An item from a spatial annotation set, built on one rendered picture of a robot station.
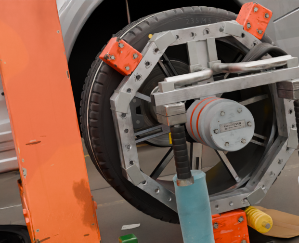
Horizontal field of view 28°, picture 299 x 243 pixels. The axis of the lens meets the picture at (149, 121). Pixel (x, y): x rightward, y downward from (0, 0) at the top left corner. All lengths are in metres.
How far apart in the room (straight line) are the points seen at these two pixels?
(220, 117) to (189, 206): 0.25
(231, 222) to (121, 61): 0.57
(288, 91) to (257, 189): 0.36
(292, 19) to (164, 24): 0.69
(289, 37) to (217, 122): 0.81
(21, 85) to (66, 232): 0.39
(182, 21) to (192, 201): 0.52
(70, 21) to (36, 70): 0.56
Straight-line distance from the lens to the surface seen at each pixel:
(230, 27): 1.73
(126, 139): 1.66
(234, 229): 1.81
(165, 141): 2.25
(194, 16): 1.79
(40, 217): 1.56
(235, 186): 1.88
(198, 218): 1.62
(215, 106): 1.60
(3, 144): 2.04
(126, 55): 1.64
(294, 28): 2.32
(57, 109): 1.52
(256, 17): 1.77
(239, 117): 1.60
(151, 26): 1.75
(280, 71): 1.59
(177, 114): 1.45
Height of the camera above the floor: 1.15
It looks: 9 degrees down
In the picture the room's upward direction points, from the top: 9 degrees counter-clockwise
